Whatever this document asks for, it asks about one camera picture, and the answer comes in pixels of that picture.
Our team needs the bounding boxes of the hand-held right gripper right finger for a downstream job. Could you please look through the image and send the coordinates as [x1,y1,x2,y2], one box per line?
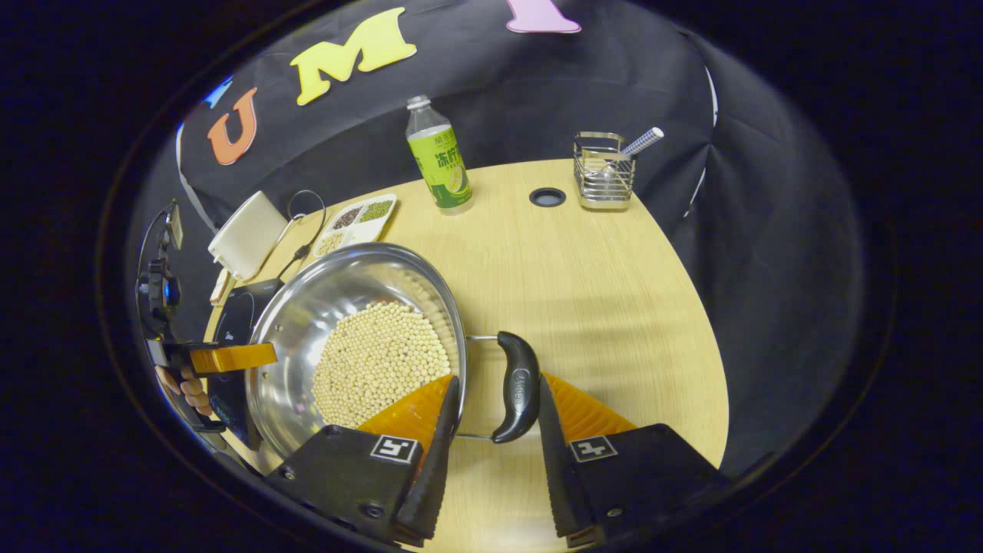
[538,373,730,548]

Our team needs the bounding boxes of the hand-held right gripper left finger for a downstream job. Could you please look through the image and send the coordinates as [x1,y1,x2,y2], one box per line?
[265,374,462,548]

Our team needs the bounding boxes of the black induction cooktop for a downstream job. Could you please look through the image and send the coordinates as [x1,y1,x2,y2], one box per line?
[209,276,285,450]

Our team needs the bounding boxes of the stainless steel pot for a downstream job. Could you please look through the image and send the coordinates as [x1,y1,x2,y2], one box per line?
[244,242,542,462]

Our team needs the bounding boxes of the white toaster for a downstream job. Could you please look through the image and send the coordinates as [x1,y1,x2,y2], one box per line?
[207,190,291,281]

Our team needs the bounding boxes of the pile of soybeans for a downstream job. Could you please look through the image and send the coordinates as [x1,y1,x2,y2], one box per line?
[311,300,452,429]

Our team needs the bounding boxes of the white divided bean dish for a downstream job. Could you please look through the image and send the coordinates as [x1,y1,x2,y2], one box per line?
[311,193,399,258]

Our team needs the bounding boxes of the green label drink bottle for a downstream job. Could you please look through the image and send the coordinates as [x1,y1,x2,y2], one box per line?
[405,94,475,216]

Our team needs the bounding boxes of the black backdrop cloth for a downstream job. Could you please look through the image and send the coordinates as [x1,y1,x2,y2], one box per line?
[127,0,865,477]

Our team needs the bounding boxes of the black power cable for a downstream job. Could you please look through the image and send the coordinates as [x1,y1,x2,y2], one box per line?
[276,190,327,281]

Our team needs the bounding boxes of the metal wire utensil holder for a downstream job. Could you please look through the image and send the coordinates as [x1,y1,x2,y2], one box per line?
[572,131,637,212]

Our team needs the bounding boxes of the checkered handle utensil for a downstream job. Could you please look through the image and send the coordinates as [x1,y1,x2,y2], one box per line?
[621,127,665,158]

